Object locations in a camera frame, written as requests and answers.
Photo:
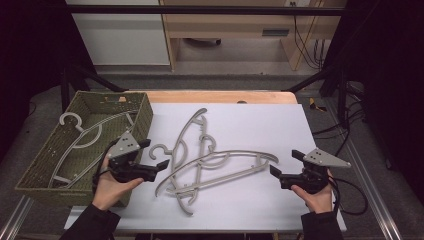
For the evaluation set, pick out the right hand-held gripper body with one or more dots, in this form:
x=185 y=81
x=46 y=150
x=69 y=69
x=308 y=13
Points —
x=320 y=158

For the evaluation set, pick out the black frame bar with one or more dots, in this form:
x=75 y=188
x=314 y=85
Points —
x=200 y=10

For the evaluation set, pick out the person's left hand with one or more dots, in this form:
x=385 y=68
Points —
x=106 y=191

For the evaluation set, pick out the white power strip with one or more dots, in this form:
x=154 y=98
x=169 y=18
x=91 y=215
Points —
x=296 y=2

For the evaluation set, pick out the aluminium rail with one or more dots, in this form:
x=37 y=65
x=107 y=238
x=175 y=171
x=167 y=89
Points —
x=15 y=218
x=373 y=186

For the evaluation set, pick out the dark curtain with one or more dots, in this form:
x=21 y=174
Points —
x=33 y=50
x=383 y=50

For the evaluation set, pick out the green woven basket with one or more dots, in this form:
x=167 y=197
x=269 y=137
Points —
x=110 y=103

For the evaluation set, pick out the white cabinet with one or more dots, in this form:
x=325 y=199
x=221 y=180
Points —
x=123 y=43

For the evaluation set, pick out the grey plastic clothes hanger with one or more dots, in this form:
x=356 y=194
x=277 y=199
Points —
x=167 y=152
x=220 y=180
x=78 y=127

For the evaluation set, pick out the light wooden desk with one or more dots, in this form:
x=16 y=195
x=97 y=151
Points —
x=226 y=26

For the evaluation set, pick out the white table sheet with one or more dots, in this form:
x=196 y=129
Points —
x=266 y=126

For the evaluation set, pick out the office chair base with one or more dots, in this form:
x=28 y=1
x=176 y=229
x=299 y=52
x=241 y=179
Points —
x=203 y=41

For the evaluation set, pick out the person's right hand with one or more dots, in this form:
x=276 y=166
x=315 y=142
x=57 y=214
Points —
x=320 y=201

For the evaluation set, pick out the black frame strut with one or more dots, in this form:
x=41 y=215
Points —
x=96 y=80
x=316 y=78

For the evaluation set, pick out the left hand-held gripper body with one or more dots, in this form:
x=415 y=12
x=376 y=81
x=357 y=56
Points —
x=128 y=146

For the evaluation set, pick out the yellow and black tool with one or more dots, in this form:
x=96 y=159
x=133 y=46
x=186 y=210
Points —
x=315 y=105

